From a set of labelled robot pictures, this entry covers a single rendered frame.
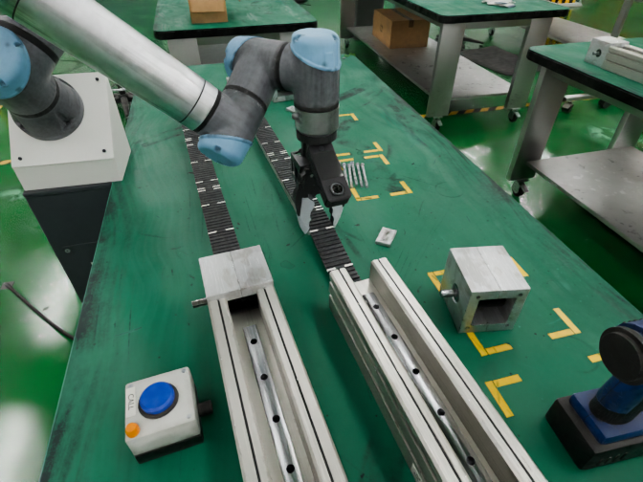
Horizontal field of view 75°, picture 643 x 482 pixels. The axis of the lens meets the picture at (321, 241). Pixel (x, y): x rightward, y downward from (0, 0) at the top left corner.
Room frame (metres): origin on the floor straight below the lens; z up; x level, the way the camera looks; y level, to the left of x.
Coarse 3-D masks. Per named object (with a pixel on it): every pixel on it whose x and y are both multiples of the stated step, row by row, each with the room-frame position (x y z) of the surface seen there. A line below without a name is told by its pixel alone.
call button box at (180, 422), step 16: (128, 384) 0.29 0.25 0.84; (144, 384) 0.29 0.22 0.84; (176, 384) 0.29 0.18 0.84; (192, 384) 0.30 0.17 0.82; (128, 400) 0.27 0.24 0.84; (176, 400) 0.27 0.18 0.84; (192, 400) 0.27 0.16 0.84; (208, 400) 0.30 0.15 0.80; (128, 416) 0.25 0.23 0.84; (144, 416) 0.25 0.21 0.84; (160, 416) 0.25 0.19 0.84; (176, 416) 0.25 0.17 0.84; (192, 416) 0.25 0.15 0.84; (144, 432) 0.23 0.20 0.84; (160, 432) 0.23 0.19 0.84; (176, 432) 0.24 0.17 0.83; (192, 432) 0.24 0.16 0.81; (144, 448) 0.23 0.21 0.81; (160, 448) 0.23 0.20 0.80; (176, 448) 0.24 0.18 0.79
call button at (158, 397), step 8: (152, 384) 0.28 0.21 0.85; (160, 384) 0.28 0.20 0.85; (168, 384) 0.29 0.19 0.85; (144, 392) 0.27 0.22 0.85; (152, 392) 0.27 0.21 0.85; (160, 392) 0.27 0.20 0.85; (168, 392) 0.27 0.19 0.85; (144, 400) 0.26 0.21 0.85; (152, 400) 0.26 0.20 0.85; (160, 400) 0.26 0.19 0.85; (168, 400) 0.27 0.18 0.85; (144, 408) 0.25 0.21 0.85; (152, 408) 0.25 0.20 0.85; (160, 408) 0.25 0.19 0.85
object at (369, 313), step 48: (336, 288) 0.45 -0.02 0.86; (384, 288) 0.45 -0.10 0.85; (384, 336) 0.35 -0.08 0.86; (432, 336) 0.35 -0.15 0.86; (384, 384) 0.29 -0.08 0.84; (432, 384) 0.30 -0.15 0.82; (432, 432) 0.22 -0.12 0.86; (480, 432) 0.23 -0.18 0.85; (432, 480) 0.18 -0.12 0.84; (480, 480) 0.18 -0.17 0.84; (528, 480) 0.17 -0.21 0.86
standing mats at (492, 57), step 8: (480, 48) 5.05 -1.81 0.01; (488, 48) 5.05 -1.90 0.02; (496, 48) 5.04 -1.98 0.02; (464, 56) 4.73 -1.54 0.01; (472, 56) 4.72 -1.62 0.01; (480, 56) 4.72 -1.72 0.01; (488, 56) 4.72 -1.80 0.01; (496, 56) 4.72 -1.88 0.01; (504, 56) 4.72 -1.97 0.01; (512, 56) 4.72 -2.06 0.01; (480, 64) 4.47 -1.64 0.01; (488, 64) 4.45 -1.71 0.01; (496, 64) 4.45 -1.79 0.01; (504, 64) 4.45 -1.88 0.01; (512, 64) 4.45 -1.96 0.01; (504, 72) 4.19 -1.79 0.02; (512, 72) 4.19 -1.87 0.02
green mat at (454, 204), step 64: (128, 128) 1.19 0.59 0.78; (384, 128) 1.19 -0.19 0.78; (128, 192) 0.84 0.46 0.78; (192, 192) 0.84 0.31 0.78; (256, 192) 0.84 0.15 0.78; (384, 192) 0.84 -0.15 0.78; (448, 192) 0.84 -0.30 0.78; (128, 256) 0.61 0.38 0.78; (192, 256) 0.61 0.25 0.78; (320, 256) 0.61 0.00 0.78; (384, 256) 0.61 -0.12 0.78; (512, 256) 0.61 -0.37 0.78; (576, 256) 0.61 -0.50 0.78; (128, 320) 0.45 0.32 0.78; (192, 320) 0.45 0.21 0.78; (320, 320) 0.45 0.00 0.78; (448, 320) 0.45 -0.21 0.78; (576, 320) 0.45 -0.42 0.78; (64, 384) 0.33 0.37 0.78; (320, 384) 0.33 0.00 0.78; (512, 384) 0.33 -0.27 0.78; (576, 384) 0.33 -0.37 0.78; (64, 448) 0.24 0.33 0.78; (128, 448) 0.24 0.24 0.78; (192, 448) 0.24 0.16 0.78; (384, 448) 0.24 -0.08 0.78
